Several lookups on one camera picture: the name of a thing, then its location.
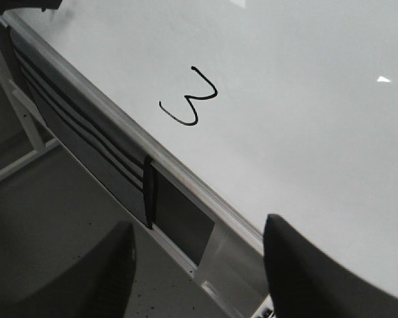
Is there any white whiteboard with aluminium frame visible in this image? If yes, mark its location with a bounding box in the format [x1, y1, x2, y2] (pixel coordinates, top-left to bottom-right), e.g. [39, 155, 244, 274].
[15, 1, 398, 297]

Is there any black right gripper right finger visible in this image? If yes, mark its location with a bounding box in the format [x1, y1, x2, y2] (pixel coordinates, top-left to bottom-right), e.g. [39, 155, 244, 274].
[263, 214, 398, 317]

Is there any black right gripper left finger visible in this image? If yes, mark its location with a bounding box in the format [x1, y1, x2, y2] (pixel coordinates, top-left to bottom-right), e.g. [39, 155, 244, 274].
[0, 221, 135, 317]

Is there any white metal stand frame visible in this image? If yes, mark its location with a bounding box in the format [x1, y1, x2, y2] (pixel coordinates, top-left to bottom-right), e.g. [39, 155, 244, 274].
[0, 19, 227, 317]

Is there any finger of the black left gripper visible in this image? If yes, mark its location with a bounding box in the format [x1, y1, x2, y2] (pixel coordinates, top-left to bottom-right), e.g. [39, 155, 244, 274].
[41, 0, 62, 12]

